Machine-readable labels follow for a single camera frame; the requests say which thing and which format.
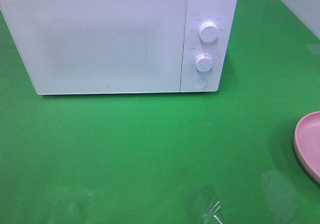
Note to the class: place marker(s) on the round door release button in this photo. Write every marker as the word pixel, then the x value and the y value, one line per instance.
pixel 200 83

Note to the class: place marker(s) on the white microwave door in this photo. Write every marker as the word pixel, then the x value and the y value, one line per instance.
pixel 99 46

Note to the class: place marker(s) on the pink round plate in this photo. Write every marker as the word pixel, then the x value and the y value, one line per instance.
pixel 306 144

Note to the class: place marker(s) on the lower white microwave knob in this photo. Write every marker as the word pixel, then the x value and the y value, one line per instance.
pixel 203 63

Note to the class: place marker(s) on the white microwave knob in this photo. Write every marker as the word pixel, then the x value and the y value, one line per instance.
pixel 203 63
pixel 208 31

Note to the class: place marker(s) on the upper white microwave knob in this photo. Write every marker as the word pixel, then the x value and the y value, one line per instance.
pixel 208 31

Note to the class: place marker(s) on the white microwave oven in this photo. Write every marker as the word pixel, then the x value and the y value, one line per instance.
pixel 198 11

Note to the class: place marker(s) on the clear tape piece left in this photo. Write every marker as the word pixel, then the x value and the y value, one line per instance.
pixel 202 205

